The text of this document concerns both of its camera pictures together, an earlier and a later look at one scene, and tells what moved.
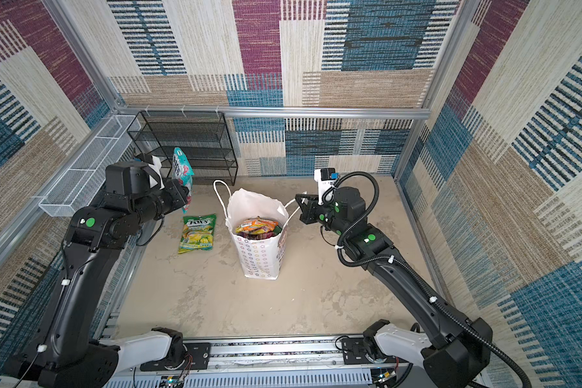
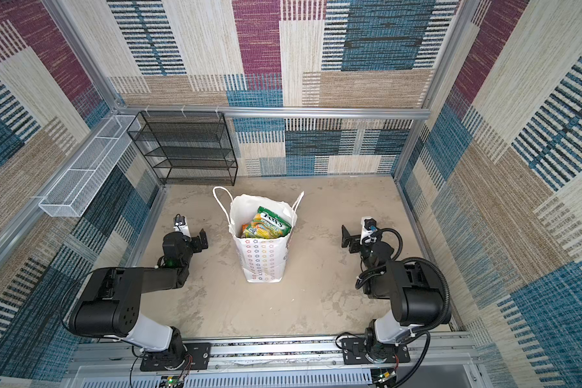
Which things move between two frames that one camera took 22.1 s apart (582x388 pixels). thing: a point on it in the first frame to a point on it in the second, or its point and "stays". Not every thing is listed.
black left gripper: (174, 189) to (196, 245)
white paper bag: (256, 222) stays
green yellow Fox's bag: (197, 233) to (266, 224)
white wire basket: (86, 170) stays
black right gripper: (308, 208) to (355, 241)
